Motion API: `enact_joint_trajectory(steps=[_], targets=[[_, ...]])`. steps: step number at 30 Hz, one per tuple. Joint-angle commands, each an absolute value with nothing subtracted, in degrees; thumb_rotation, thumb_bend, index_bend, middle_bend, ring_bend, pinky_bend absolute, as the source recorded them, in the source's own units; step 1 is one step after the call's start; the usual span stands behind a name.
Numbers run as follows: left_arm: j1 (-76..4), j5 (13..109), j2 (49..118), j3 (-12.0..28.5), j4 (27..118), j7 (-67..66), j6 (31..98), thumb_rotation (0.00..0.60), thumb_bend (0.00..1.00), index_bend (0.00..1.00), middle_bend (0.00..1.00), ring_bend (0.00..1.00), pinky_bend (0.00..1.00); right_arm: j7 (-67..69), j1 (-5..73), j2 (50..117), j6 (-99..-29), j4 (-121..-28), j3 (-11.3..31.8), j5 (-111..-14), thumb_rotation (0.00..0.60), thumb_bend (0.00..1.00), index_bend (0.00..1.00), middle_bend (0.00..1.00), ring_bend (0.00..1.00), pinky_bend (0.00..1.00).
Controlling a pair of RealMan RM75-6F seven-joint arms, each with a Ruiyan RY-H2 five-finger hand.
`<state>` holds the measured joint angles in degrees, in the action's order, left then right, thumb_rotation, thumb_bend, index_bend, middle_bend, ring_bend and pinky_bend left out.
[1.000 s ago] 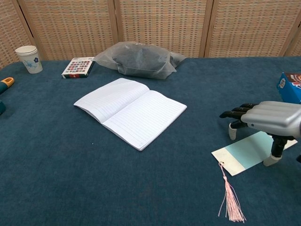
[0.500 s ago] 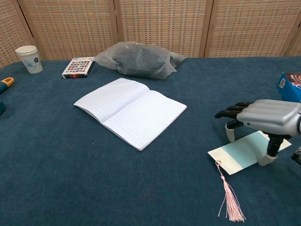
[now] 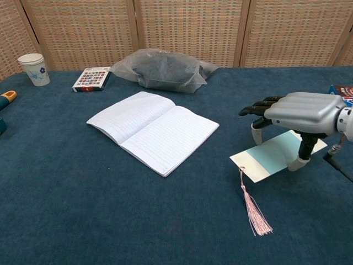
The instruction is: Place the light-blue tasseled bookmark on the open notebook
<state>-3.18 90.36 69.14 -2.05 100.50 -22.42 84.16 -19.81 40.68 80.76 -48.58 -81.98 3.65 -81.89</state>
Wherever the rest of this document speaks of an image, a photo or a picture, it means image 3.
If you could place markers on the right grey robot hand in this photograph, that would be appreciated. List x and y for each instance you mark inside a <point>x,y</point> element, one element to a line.
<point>309,110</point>

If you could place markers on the teal white bookmark pink tassel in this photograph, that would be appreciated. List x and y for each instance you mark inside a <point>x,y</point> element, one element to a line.
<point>270,158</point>

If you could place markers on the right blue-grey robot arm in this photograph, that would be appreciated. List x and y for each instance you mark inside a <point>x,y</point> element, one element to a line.
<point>346,121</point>

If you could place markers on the blue chocolate cookie box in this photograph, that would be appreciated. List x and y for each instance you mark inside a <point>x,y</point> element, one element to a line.
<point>343,89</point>

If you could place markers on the woven wooden folding screen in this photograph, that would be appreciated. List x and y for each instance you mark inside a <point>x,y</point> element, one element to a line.
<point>193,30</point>

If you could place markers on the clear plastic bag dark contents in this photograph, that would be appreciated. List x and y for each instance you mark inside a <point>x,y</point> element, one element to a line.
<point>165,69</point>

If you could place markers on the open white lined notebook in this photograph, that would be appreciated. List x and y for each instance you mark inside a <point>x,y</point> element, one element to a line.
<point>154,132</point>

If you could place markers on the small box with picture grid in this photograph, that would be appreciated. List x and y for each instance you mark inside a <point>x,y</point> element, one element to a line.
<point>91,78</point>

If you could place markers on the teal felt table cover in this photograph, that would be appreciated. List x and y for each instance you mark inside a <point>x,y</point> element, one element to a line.
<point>82,207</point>

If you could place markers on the white paper cup blue flower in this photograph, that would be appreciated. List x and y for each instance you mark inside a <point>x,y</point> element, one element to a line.
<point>34,67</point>

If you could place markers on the teal lint roller orange tip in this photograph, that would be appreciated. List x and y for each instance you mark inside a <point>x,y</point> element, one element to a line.
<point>7,97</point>

